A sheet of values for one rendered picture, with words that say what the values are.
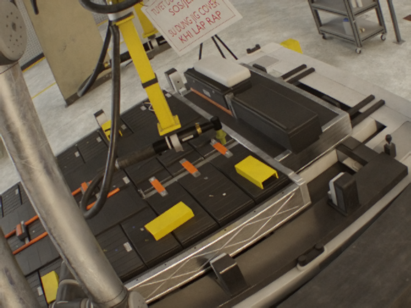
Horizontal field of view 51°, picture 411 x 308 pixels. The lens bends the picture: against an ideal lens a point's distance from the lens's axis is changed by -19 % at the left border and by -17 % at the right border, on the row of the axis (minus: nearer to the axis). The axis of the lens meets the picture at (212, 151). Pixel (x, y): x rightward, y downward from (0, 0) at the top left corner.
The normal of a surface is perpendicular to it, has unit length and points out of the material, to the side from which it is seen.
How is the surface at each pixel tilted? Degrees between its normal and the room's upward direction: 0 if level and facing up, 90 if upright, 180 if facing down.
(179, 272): 90
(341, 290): 0
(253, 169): 0
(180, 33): 90
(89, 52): 90
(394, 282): 0
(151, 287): 90
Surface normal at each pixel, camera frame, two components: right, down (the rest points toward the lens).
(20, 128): 0.44, 0.20
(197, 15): -0.57, 0.60
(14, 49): 0.97, -0.18
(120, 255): -0.33, -0.79
